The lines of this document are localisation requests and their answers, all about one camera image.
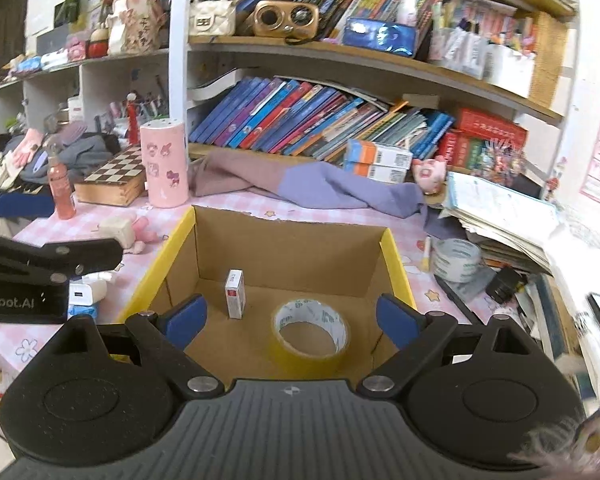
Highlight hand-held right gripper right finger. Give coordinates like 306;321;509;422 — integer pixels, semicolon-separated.
356;294;546;401

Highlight gold retro speaker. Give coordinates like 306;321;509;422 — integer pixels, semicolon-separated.
254;0;322;43

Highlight black power adapter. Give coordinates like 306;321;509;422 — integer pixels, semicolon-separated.
485;267;526;305

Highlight pens in clear holder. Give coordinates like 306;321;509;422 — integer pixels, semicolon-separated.
112;90;171;136

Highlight white charger plug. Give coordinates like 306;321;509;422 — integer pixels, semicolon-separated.
67;280;108;308

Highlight pink glove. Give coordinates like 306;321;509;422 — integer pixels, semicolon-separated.
127;215;173;256
10;129;43;166

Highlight grey storage box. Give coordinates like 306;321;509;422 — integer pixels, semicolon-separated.
35;25;88;56

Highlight white foam block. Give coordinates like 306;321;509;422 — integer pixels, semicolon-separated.
99;216;137;250

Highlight woven basket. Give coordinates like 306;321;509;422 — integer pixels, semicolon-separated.
530;12;568;108

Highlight pink cartoon cylinder container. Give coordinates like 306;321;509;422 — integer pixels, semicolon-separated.
140;117;190;208

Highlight beige plush doll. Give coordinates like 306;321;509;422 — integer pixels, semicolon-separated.
107;0;168;56

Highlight wooden bookshelf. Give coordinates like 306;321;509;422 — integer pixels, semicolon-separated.
170;0;581;201

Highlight purple mauve cloth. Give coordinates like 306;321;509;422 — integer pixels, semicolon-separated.
187;152;428;220

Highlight small white red box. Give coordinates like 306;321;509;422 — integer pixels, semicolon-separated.
225;269;246;320

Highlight red round doll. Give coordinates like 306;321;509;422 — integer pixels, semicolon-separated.
87;30;108;58

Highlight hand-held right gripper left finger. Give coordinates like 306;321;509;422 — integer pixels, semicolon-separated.
55;294;226;401

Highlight white stationery organizer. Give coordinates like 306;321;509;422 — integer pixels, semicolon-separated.
430;2;536;98

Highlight grey folded clothing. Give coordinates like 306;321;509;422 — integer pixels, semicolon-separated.
55;132;121;181

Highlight orange white carton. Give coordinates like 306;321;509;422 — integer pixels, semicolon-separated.
347;140;413;168
344;160;408;184

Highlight white quilted handbag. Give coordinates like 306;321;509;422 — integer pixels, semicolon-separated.
189;0;237;37

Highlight yellow cardboard box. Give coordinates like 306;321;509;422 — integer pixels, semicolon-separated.
116;205;420;383

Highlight small blue packet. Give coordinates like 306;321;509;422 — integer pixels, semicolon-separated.
67;304;99;322

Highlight pink checked tablecloth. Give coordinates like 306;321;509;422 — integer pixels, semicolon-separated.
0;191;546;431

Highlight pink spray bottle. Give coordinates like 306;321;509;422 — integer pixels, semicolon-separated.
46;142;77;220

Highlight red tassel ornament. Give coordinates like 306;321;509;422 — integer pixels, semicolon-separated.
126;91;139;144

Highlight black white notebook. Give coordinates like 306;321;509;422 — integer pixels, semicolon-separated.
187;67;243;103

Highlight row of blue red books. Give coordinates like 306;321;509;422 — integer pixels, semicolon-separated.
187;76;456;161

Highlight wooden chessboard box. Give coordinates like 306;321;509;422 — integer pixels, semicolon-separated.
72;146;148;207

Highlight white tape roll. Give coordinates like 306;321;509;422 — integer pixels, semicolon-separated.
431;238;482;282

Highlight white shelf unit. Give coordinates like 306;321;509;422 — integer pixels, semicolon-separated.
0;47;171;136

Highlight yellow tape roll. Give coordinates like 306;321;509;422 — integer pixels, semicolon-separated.
271;299;352;381

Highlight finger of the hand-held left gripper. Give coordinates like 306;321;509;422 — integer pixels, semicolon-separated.
0;231;124;285
0;187;57;221

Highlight pink pig plush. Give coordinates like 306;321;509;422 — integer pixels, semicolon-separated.
412;156;449;195

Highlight red boxed book set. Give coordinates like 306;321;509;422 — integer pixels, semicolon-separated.
437;107;528;176

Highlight stack of papers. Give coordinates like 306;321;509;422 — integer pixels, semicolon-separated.
442;172;561;273

